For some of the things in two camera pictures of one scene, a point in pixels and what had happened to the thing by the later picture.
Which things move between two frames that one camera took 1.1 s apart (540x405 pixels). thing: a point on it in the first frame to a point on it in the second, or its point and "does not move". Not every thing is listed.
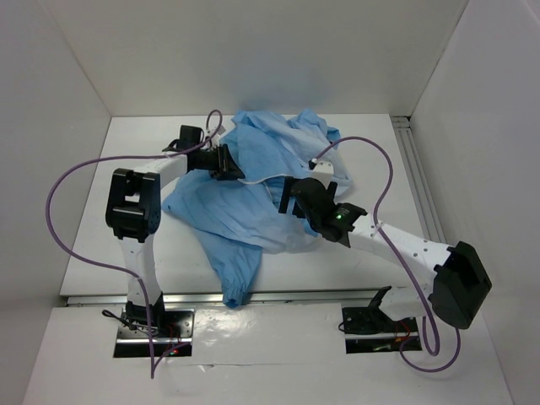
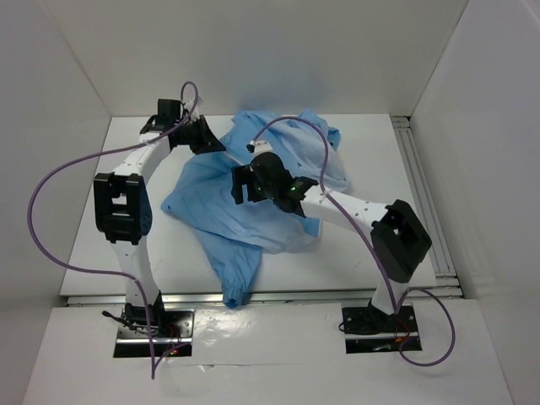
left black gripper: [230, 170] to [207, 142]
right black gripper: [286, 195] to [240, 176]
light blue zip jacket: [240, 220] does not move
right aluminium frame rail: [420, 177] does not move
